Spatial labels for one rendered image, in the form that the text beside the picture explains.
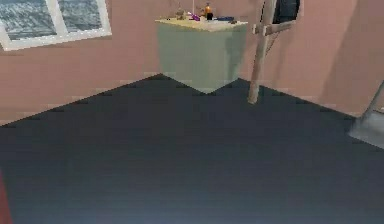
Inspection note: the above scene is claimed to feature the grey metal furniture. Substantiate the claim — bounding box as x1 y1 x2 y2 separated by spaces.
347 79 384 150

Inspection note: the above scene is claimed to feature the pale green cabinet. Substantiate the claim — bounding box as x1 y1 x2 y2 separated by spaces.
154 17 249 95

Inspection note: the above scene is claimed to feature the clear glass bottle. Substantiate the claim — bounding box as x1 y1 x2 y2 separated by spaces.
175 5 186 21

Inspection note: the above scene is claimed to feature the orange bottle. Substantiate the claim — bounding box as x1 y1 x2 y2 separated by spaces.
204 2 214 21

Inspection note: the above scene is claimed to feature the white framed window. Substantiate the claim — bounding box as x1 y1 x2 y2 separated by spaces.
0 0 113 52

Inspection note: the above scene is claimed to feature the wooden standing frame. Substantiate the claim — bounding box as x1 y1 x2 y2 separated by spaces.
247 0 298 105

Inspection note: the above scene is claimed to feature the dark cloth on frame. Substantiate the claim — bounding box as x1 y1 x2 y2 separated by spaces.
272 0 301 25

